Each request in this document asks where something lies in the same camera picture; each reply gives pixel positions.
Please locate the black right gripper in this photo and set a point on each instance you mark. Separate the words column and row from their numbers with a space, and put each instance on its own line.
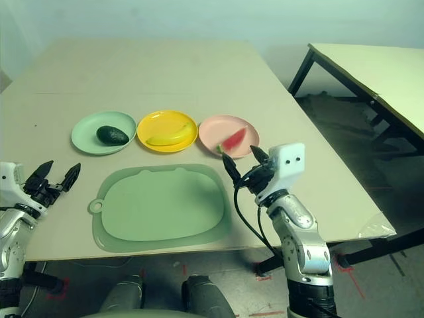
column 260, row 179

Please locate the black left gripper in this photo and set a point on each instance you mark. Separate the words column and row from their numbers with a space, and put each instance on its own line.
column 41, row 192

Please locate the red watermelon slice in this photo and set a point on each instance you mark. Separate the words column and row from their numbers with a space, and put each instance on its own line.
column 235, row 140

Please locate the dark green avocado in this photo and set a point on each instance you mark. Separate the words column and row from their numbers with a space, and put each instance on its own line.
column 112, row 136

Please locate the yellow banana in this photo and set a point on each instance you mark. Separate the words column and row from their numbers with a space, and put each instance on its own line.
column 175, row 136

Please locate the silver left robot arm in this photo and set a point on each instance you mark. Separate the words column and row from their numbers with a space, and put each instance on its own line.
column 13, row 245

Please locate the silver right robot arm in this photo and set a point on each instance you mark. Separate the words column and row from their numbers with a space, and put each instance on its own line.
column 304, row 251

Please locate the pink plate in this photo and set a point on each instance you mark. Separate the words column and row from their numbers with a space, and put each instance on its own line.
column 215, row 132

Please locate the mint green plate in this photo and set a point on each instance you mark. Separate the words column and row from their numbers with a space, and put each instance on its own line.
column 86, row 139

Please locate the yellow plate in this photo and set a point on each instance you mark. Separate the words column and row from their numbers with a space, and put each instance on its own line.
column 165, row 124

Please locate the green cutting board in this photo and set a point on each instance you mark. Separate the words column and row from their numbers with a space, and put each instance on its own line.
column 159, row 208

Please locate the black table foot bar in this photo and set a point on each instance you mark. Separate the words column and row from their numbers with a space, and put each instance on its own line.
column 381, row 253
column 43, row 280

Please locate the grey robot right leg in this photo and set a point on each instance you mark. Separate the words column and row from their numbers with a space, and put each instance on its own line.
column 205, row 296

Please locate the clear plastic film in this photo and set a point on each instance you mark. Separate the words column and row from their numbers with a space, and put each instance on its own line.
column 376, row 228

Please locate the grey robot torso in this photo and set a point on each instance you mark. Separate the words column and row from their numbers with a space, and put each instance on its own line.
column 132, row 314

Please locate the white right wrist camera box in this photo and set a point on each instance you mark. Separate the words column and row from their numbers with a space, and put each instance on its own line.
column 288, row 169

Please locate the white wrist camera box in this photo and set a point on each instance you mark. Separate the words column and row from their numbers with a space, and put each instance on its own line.
column 10, row 180
column 288, row 169

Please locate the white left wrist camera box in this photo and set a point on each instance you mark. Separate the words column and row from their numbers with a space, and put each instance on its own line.
column 10, row 180

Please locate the side table with black frame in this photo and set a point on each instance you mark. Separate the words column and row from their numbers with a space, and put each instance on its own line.
column 381, row 73

